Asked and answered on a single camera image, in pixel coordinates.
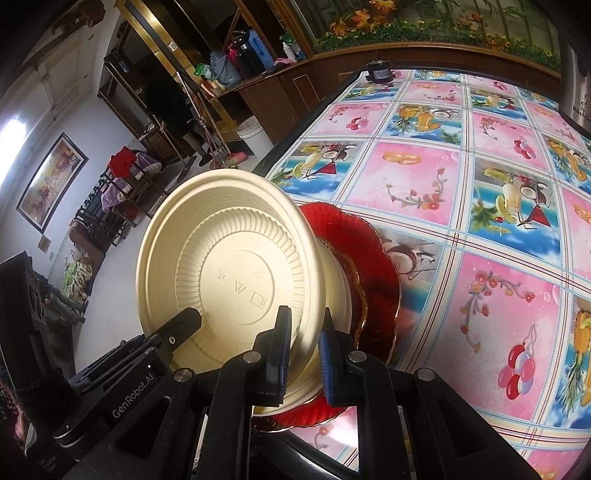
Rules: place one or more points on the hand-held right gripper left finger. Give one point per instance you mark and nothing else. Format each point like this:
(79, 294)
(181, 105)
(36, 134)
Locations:
(286, 364)

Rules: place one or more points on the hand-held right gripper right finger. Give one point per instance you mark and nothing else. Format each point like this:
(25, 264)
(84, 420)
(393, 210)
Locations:
(325, 364)

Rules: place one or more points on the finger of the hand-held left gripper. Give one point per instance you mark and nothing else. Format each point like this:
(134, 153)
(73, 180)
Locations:
(180, 323)

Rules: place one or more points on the beige plastic bowl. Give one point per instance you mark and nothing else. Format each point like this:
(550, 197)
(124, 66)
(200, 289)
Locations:
(221, 240)
(334, 286)

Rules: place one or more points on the wicker basket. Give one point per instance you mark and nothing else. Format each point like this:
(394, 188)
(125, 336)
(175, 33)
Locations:
(159, 143)

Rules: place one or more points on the white bucket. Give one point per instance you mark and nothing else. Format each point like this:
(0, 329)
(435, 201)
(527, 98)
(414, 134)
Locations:
(251, 136)

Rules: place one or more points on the fruit printed tablecloth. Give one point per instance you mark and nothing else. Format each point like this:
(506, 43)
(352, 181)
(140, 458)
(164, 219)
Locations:
(415, 184)

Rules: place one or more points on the grey blue bag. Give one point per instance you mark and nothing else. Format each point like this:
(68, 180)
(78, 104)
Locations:
(224, 69)

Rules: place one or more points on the small black jar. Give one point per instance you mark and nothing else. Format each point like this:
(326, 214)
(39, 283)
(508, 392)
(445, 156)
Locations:
(379, 73)

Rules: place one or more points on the green spray bottle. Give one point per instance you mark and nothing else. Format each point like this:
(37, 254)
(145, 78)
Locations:
(289, 46)

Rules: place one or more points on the artificial flower glass display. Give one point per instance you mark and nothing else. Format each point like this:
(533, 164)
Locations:
(438, 23)

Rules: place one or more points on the stainless steel thermos jug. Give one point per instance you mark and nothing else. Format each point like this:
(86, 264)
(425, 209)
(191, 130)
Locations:
(577, 83)

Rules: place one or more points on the framed wall painting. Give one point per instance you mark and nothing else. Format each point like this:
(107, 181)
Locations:
(51, 180)

